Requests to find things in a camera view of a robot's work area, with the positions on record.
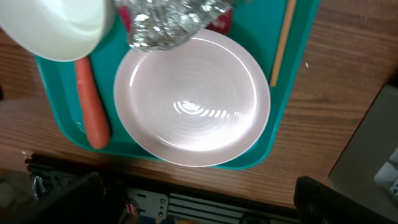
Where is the teal serving tray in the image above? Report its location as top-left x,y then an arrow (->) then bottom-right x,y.
35,0 -> 320,170

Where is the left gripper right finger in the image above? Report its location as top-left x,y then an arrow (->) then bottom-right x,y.
294,176 -> 396,224

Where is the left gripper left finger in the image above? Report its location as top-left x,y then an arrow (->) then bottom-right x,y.
1,172 -> 124,224

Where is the white bowl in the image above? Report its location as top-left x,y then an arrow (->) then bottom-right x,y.
1,0 -> 116,62

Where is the foil wrapper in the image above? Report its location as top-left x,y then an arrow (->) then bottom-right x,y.
114,0 -> 233,52

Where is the wooden chopstick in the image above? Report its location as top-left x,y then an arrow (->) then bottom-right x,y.
270,0 -> 297,87

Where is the grey dishwasher rack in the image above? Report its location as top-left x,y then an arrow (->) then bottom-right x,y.
328,85 -> 397,222

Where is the orange carrot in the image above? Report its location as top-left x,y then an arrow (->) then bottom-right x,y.
74,57 -> 111,149

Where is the pink plate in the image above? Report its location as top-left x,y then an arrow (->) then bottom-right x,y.
113,30 -> 271,167

